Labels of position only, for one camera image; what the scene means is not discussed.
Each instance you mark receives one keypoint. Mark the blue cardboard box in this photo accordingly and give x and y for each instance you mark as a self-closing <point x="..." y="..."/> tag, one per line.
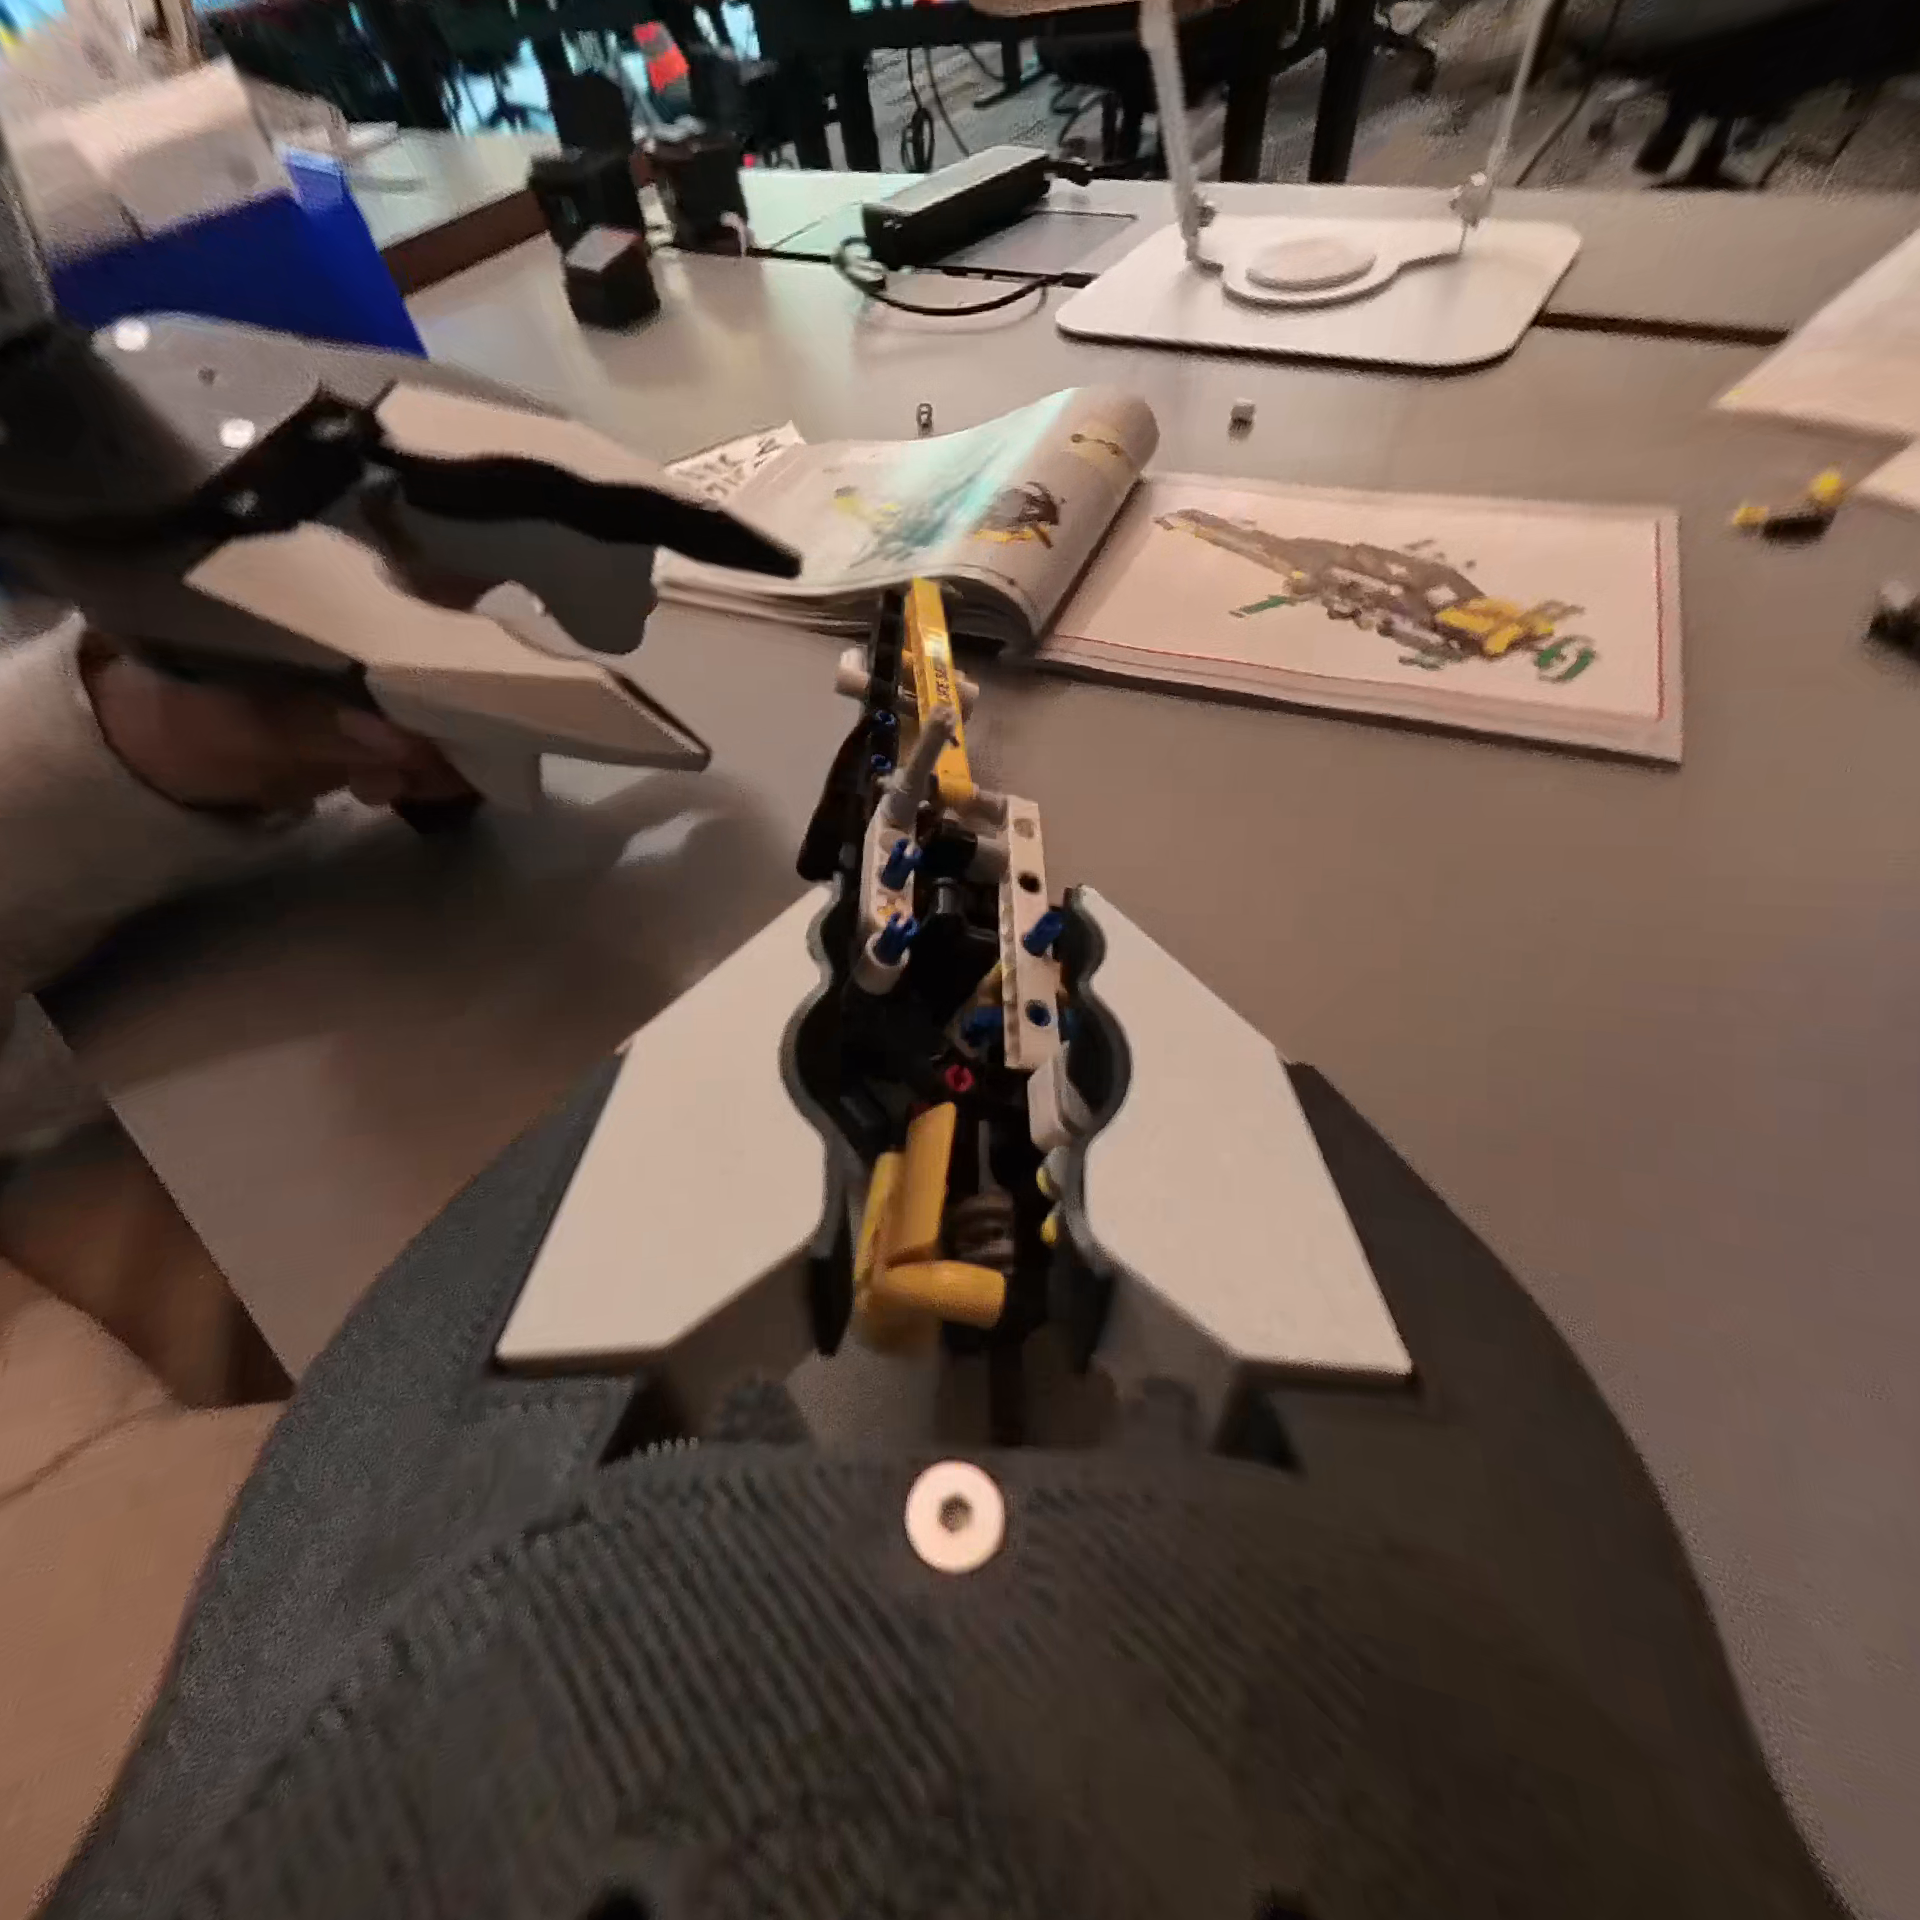
<point x="241" y="277"/>

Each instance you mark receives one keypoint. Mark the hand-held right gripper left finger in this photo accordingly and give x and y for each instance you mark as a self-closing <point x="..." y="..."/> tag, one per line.
<point x="661" y="1200"/>

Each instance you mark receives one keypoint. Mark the dark lego piece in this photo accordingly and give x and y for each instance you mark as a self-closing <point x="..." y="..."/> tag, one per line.
<point x="1897" y="616"/>

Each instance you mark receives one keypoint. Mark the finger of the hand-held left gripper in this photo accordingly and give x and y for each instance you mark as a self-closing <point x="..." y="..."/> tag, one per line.
<point x="511" y="442"/>
<point x="452" y="674"/>

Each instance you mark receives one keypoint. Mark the small black cube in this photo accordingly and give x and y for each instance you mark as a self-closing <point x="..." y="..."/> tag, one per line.
<point x="609" y="277"/>

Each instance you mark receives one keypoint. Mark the white paper sheets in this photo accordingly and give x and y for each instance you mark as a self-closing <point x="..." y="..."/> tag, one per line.
<point x="1846" y="345"/>

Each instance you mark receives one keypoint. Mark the beige pants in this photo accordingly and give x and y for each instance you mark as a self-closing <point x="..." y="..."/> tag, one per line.
<point x="90" y="1576"/>

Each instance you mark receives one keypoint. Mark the white lamp stand base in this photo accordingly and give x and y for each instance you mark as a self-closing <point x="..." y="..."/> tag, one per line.
<point x="1440" y="299"/>

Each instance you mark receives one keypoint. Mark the open lego instruction booklet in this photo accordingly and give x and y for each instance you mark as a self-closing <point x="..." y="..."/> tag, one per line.
<point x="1350" y="599"/>

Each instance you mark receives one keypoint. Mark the black box-shaped device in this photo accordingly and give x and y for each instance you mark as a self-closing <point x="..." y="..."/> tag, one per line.
<point x="697" y="181"/>
<point x="586" y="188"/>

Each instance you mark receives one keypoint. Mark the person's left forearm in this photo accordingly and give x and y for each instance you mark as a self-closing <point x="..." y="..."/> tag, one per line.
<point x="44" y="809"/>

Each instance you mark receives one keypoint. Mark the dark desk mat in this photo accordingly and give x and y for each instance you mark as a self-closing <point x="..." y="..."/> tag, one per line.
<point x="1072" y="243"/>

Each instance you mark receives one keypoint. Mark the black power adapter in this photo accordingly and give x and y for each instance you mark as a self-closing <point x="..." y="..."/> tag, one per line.
<point x="961" y="201"/>

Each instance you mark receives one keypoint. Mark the yellow black lego piece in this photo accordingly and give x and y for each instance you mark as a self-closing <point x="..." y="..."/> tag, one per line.
<point x="1792" y="509"/>

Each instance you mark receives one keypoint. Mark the yellow black lego crane model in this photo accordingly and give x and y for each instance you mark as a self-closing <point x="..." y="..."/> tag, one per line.
<point x="930" y="1200"/>

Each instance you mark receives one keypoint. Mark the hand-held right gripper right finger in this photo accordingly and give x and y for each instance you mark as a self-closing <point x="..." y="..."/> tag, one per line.
<point x="1245" y="1200"/>

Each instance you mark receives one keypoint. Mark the person's left hand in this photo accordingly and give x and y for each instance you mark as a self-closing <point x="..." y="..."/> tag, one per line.
<point x="255" y="744"/>

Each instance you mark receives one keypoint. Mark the small printed sticker sheet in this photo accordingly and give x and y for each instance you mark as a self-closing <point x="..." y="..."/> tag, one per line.
<point x="734" y="463"/>

